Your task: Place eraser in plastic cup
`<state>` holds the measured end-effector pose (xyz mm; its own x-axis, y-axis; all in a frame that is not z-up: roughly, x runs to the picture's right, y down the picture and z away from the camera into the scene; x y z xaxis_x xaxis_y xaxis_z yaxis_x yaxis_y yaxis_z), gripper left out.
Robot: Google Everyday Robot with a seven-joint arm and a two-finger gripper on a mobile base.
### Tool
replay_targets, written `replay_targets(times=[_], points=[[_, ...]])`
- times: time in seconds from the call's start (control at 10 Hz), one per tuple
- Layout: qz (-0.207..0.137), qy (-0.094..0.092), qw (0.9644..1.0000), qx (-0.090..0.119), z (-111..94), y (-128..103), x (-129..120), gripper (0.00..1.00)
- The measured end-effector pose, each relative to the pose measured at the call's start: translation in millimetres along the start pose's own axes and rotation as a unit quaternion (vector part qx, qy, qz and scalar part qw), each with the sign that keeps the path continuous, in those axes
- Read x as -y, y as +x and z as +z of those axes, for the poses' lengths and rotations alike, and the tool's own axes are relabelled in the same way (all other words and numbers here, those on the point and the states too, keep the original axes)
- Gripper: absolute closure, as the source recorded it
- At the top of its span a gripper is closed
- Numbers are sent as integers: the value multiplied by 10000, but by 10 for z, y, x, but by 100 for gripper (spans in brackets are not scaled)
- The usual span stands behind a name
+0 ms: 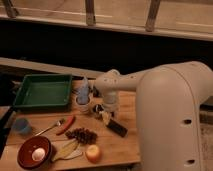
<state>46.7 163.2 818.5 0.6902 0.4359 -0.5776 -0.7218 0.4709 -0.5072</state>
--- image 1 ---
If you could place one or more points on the black rectangular eraser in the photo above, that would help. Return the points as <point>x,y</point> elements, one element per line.
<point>117,128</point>

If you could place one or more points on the pale wooden spatula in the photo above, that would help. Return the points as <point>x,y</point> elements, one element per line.
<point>68,151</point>

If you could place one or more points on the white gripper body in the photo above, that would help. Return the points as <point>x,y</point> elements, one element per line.
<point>110,107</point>

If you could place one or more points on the blue plastic cup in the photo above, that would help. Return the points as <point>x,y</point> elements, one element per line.
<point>22,126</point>

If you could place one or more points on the red chili pepper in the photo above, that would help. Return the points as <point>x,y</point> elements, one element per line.
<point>66,125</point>

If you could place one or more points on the dark grape bunch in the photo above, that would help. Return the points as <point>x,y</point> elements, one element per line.
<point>82,135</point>

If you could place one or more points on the green plastic tray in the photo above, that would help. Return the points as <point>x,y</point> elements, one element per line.
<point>42,91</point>

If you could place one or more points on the silver fork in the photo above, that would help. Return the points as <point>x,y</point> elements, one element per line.
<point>56,124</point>

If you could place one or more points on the white cup with blue cloth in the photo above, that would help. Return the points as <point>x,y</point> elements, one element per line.
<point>83,96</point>

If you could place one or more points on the wooden cutting board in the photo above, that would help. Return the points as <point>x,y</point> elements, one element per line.
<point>116,151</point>

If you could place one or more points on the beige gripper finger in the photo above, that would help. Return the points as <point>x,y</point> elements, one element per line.
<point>106,117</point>

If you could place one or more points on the small black clip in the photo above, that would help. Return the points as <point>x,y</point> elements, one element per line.
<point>96,93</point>

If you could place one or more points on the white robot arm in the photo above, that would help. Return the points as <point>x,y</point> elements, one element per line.
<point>168,99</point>

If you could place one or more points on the yellow red apple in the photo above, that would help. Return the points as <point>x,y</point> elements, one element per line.
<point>93,153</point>

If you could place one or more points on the white egg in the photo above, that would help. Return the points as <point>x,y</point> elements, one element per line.
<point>38,154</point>

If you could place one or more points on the small dark round jar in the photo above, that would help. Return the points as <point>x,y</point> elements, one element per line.
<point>97,109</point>

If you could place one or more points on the brown bowl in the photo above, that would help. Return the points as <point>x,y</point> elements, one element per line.
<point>24,157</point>

